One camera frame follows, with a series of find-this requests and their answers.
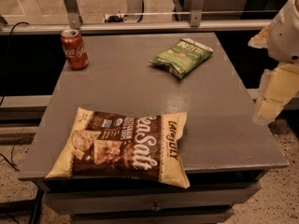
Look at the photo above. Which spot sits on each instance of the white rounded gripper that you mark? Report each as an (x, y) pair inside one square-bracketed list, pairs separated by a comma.
[(285, 37)]

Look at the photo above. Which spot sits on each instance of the green jalapeno chip bag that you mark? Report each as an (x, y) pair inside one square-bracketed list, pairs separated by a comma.
[(182, 57)]

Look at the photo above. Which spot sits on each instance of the brown sea salt chip bag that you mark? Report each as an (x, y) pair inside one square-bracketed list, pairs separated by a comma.
[(107, 144)]

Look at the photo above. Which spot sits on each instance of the white power strip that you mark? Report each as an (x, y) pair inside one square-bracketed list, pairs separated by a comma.
[(115, 18)]

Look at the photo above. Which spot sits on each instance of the metal drawer knob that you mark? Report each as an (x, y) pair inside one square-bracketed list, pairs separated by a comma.
[(156, 207)]

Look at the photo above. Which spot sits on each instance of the red coca cola can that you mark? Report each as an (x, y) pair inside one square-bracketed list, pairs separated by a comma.
[(74, 49)]

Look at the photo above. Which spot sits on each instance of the grey cabinet drawer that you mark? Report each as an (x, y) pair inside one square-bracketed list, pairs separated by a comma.
[(108, 202)]

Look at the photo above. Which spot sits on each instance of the grey metal rail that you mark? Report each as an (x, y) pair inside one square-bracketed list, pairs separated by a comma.
[(144, 27)]

